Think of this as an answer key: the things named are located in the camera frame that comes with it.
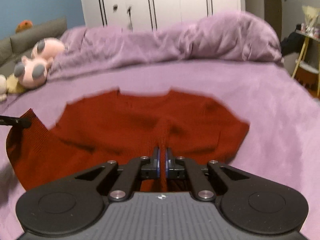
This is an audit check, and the yellow wooden side shelf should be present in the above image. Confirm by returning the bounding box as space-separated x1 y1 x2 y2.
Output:
291 4 320 95

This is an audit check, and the brown wooden door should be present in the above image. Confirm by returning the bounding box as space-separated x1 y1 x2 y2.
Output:
264 0 282 40

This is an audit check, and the purple bed sheet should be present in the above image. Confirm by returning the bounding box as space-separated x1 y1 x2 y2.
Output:
1 60 319 239

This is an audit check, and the grey upholstered headboard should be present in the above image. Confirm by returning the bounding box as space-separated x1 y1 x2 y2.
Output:
0 16 67 77

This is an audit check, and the dark red knit cardigan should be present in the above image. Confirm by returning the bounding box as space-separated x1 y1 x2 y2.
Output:
7 90 249 190

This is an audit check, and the crumpled purple duvet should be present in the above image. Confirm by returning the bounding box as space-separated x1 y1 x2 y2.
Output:
48 11 282 81

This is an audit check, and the white wardrobe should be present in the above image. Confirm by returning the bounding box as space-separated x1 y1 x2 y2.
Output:
81 0 245 31

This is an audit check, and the pink plush toy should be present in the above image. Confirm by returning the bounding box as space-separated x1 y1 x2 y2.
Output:
14 37 66 89

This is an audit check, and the orange plush toy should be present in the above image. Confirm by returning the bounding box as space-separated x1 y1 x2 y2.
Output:
15 20 33 33

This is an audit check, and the white plush toy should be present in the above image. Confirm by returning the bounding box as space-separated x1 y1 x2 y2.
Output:
0 74 7 102

